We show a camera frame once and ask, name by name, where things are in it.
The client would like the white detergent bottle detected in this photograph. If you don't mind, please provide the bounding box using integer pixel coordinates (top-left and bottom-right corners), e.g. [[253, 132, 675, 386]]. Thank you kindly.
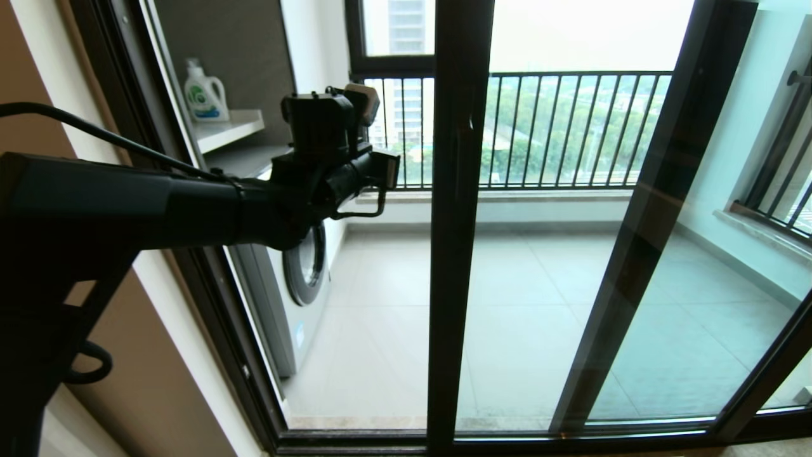
[[184, 58, 230, 123]]

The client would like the white front-load washing machine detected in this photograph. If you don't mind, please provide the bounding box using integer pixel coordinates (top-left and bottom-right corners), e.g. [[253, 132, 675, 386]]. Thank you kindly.
[[206, 145, 332, 380]]

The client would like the black outer door frame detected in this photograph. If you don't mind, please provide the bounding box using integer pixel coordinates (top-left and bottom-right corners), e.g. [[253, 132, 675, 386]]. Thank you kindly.
[[67, 0, 812, 457]]

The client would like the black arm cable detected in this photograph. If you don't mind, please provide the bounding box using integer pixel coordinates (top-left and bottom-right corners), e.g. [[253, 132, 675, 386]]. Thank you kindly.
[[0, 102, 219, 182]]

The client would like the dark grey cabinet panel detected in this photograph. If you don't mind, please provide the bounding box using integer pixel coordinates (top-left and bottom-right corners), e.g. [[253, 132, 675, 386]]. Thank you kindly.
[[152, 0, 299, 150]]

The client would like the black window frame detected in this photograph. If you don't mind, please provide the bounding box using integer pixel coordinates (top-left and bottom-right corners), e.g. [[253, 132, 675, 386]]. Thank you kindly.
[[346, 0, 438, 191]]

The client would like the black framed fixed glass door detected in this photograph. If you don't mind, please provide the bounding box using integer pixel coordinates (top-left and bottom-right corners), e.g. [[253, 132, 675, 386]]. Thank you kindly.
[[551, 0, 812, 439]]

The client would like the thick black cable loop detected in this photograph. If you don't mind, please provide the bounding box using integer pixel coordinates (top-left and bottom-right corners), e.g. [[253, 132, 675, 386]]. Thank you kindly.
[[63, 340, 115, 386]]

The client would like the black framed sliding glass door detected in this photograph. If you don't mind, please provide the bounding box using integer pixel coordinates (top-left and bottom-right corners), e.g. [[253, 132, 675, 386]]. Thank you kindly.
[[426, 0, 812, 454]]

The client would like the white wall shelf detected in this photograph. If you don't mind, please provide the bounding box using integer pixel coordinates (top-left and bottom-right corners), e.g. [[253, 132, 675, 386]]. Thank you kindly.
[[193, 109, 266, 155]]

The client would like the grey stone window sill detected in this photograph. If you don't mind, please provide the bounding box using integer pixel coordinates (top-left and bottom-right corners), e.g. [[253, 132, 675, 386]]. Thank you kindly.
[[714, 209, 812, 267], [355, 189, 635, 204]]

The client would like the black balcony railing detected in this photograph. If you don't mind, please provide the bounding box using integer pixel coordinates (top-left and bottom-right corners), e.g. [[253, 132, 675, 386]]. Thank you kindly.
[[351, 71, 673, 191]]

